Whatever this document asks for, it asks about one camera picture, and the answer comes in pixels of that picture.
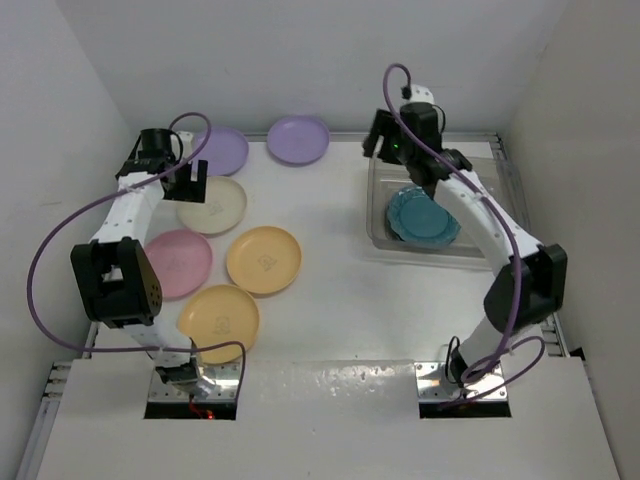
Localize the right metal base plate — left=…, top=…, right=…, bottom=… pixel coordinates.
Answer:
left=414, top=361, right=508, bottom=404

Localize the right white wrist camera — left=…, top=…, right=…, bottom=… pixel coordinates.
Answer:
left=401, top=84, right=436, bottom=105

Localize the cream plate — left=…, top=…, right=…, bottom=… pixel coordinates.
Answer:
left=176, top=176, right=248, bottom=235

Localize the yellow plate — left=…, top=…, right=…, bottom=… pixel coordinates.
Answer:
left=177, top=285, right=260, bottom=350
left=226, top=226, right=303, bottom=295

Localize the near yellow plate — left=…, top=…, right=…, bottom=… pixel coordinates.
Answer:
left=177, top=285, right=260, bottom=350

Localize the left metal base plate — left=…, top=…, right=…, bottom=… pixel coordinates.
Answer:
left=148, top=359, right=243, bottom=403

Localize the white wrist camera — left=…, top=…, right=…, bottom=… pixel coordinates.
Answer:
left=401, top=84, right=436, bottom=105
left=171, top=131, right=194, bottom=158

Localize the far yellow plate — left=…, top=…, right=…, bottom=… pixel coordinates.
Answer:
left=226, top=226, right=303, bottom=295

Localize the pink plate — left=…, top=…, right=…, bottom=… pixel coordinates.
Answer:
left=144, top=229, right=214, bottom=300

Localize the purple plate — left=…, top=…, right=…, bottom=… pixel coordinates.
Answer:
left=194, top=127, right=249, bottom=176
left=266, top=115, right=330, bottom=166

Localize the clear plastic bin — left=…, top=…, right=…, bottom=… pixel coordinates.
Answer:
left=366, top=157, right=530, bottom=269

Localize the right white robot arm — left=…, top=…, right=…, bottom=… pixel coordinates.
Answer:
left=362, top=102, right=568, bottom=386

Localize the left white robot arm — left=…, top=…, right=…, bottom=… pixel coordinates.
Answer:
left=70, top=129, right=207, bottom=393

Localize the metal base plate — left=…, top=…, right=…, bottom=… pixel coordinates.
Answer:
left=148, top=359, right=243, bottom=403
left=414, top=361, right=508, bottom=404

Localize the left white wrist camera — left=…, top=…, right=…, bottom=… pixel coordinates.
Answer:
left=171, top=131, right=194, bottom=158

